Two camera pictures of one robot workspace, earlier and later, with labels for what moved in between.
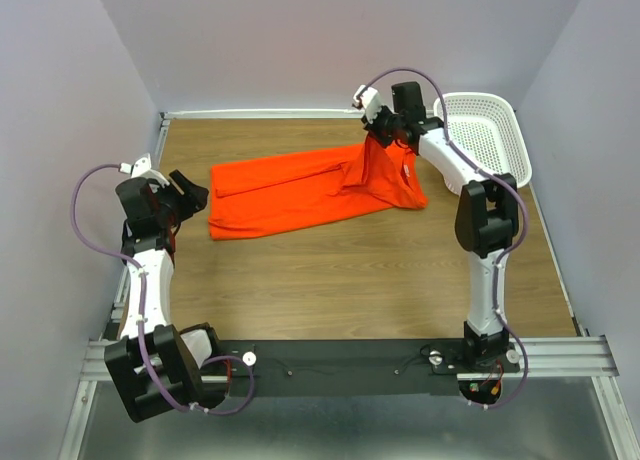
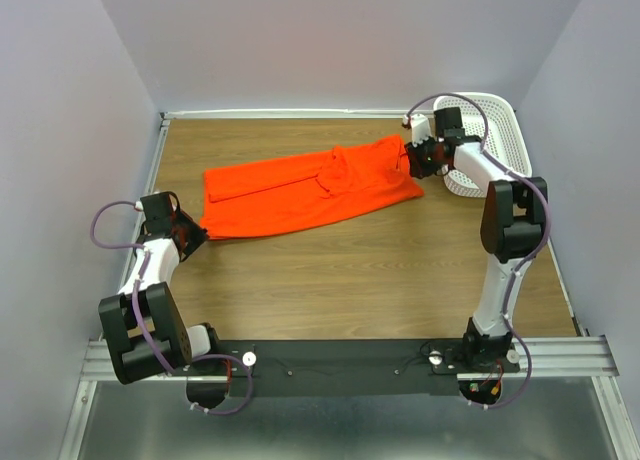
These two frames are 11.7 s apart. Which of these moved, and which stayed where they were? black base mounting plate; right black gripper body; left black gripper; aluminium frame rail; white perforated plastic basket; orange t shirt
Moved: right black gripper body; left black gripper
Stayed: black base mounting plate; white perforated plastic basket; orange t shirt; aluminium frame rail
